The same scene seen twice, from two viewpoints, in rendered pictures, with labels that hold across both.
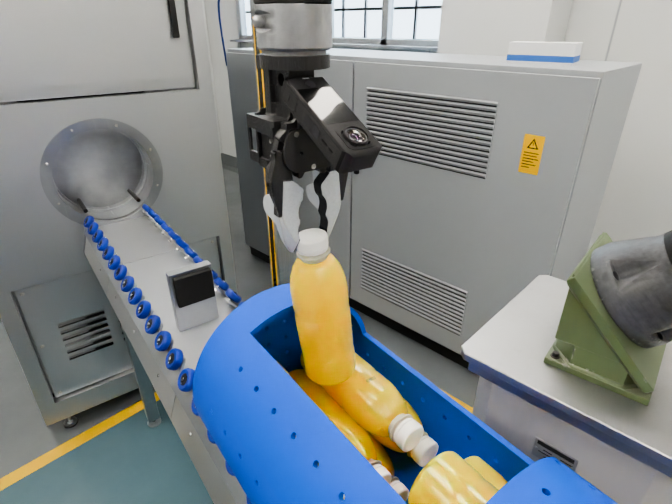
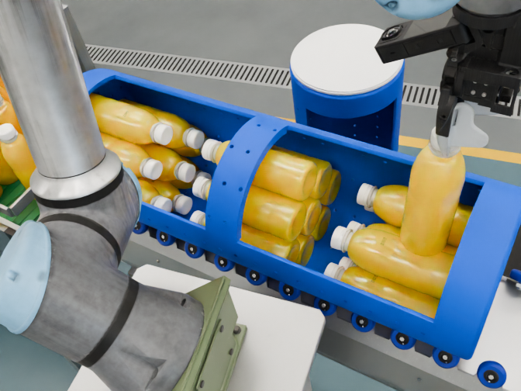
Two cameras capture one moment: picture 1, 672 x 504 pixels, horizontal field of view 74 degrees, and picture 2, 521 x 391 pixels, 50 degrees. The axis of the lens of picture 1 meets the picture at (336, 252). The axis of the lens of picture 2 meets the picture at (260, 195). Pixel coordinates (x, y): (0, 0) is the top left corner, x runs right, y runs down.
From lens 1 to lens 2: 0.99 m
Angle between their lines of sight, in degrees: 102
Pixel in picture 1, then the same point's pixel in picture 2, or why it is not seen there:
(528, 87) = not seen: outside the picture
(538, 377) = (251, 306)
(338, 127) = (406, 25)
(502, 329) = (290, 364)
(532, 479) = (254, 154)
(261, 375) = not seen: hidden behind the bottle
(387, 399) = (362, 233)
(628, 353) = not seen: hidden behind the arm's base
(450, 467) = (297, 165)
